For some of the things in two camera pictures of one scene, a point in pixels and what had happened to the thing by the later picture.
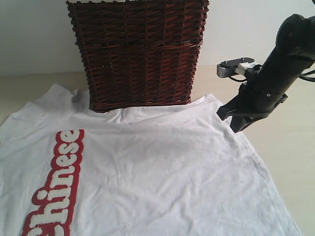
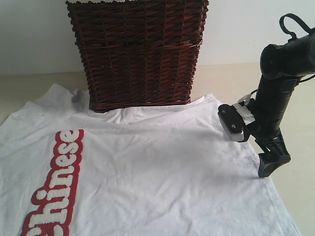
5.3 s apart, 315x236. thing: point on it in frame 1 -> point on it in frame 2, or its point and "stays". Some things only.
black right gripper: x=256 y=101 -> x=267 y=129
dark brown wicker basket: x=139 y=53 stays
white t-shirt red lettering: x=180 y=170 stays
